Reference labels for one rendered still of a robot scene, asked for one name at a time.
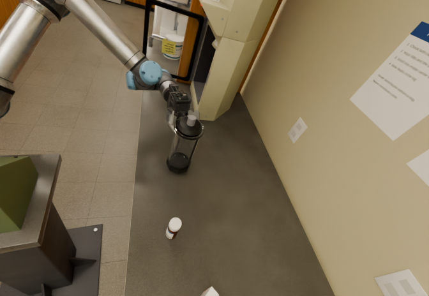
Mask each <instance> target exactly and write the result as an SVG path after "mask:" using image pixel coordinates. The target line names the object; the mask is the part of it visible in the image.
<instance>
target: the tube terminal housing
mask: <svg viewBox="0 0 429 296"><path fill-rule="evenodd" d="M222 1H223V3H224V4H225V5H226V7H227V8H228V9H229V10H230V13H229V17H228V19H227V23H226V26H225V29H224V32H223V35H222V36H217V35H216V33H215V31H214V29H213V27H212V25H211V23H210V21H209V20H208V23H207V26H208V25H209V26H210V28H211V30H212V32H213V34H214V37H215V38H216V40H217V48H216V51H215V53H214V57H213V61H212V63H211V67H210V70H209V72H210V75H209V78H208V81H207V85H206V84H205V86H204V90H203V92H202V96H201V98H200V102H199V105H198V104H197V99H196V95H195V89H194V86H193V82H194V81H192V83H191V86H190V92H191V96H192V102H193V108H194V111H196V110H198V111H199V112H200V120H206V121H214V120H215V119H217V118H218V117H219V116H221V115H222V114H223V113H225V112H226V111H227V110H228V109H229V108H230V106H231V104H232V102H233V100H234V97H235V95H236V93H237V90H238V89H239V86H240V84H241V82H242V80H243V77H244V75H245V73H246V71H247V69H248V67H249V64H250V62H251V60H252V57H253V55H254V53H255V51H256V49H257V47H258V44H259V42H260V40H261V38H262V35H263V34H264V31H265V29H266V26H267V24H268V22H269V19H270V18H271V16H272V13H273V11H274V9H275V6H276V4H277V2H278V0H222Z"/></svg>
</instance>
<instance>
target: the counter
mask: <svg viewBox="0 0 429 296"><path fill-rule="evenodd" d="M166 111H167V102H166V101H165V100H164V99H163V97H162V95H161V93H160V91H150V90H142V103H141V110H140V124H139V137H138V146H137V159H136V167H135V180H134V188H133V202H132V216H131V223H130V237H129V245H128V259H127V266H126V280H125V288H124V296H201V295H202V294H203V292H204V291H206V290H207V289H208V288H210V287H213V288H214V290H215V291H216V292H217V293H218V295H219V296H335V295H334V293H333V290H332V288H331V286H330V284H329V282H328V280H327V277H326V275H325V273H324V271H323V269H322V267H321V265H320V263H319V260H318V258H317V256H316V254H315V252H314V250H313V248H312V245H311V244H310V241H309V239H308V237H307V235H306V233H305V230H304V228H303V226H302V224H301V222H300V220H299V218H298V216H297V214H296V211H295V209H294V207H293V205H292V203H291V201H290V198H289V196H288V194H287V192H286V190H285V188H284V186H283V184H282V181H281V179H280V177H279V175H278V173H277V171H276V168H275V166H274V165H273V162H272V160H271V158H270V156H269V154H268V152H267V149H266V147H265V145H264V143H263V141H262V139H261V137H260V135H259V132H258V130H257V128H256V126H255V124H254V122H253V119H252V117H251V115H250V113H249V111H248V109H247V107H246V105H245V102H244V100H243V98H242V96H241V94H240V92H237V93H236V95H235V97H234V100H233V102H232V104H231V106H230V108H229V109H228V110H227V111H226V112H225V113H223V114H222V115H221V116H219V117H218V118H217V119H215V120H214V121H206V120H199V121H200V122H201V123H202V124H203V126H204V134H203V135H202V137H200V138H199V141H198V143H197V146H196V148H195V152H194V154H193V157H192V160H191V161H192V162H191V165H190V167H189V169H188V170H187V172H185V173H181V174H176V173H174V172H172V171H170V170H169V169H168V166H167V164H166V161H167V158H168V156H169V154H170V149H171V146H172V141H173V138H174V133H175V132H173V131H172V129H171V128H170V127H168V123H167V121H166V118H165V115H166ZM172 218H179V219H180V220H181V228H180V229H179V231H178V233H177V235H176V237H175V238H174V239H172V240H170V239H168V238H166V235H165V233H166V230H167V227H168V225H169V223H170V220H171V219H172Z"/></svg>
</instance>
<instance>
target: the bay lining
mask: <svg viewBox="0 0 429 296"><path fill-rule="evenodd" d="M215 39H216V38H215V36H214V34H213V32H212V30H211V28H210V26H209V25H208V26H207V29H206V34H205V37H204V41H203V44H202V49H201V51H200V56H199V60H198V63H197V68H196V71H195V75H194V78H193V81H194V82H202V83H206V79H207V76H208V73H209V70H210V67H211V63H212V61H213V57H214V55H215V51H216V49H215V48H214V47H213V46H212V42H214V40H215Z"/></svg>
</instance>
